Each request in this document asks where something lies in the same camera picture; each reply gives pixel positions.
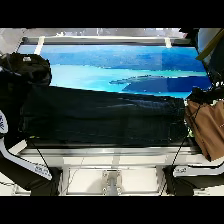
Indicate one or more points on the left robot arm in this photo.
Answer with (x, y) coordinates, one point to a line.
(15, 168)

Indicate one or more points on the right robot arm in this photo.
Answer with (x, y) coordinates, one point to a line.
(200, 181)

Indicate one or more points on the black pants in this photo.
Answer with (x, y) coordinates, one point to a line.
(100, 116)

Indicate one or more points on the black garment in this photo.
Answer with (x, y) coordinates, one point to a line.
(31, 71)

